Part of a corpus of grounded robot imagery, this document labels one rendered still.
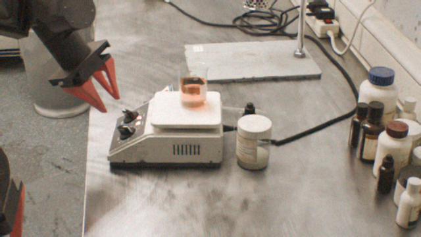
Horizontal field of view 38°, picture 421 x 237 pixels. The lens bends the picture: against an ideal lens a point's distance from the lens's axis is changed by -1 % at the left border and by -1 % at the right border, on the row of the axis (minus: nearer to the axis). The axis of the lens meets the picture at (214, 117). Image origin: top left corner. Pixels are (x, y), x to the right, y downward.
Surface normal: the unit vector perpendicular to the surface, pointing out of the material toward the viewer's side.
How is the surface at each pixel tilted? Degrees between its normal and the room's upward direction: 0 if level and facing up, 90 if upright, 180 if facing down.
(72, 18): 67
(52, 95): 94
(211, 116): 0
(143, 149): 90
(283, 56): 0
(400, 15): 90
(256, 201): 0
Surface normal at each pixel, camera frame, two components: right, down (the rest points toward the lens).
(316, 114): 0.01, -0.87
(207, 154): 0.01, 0.50
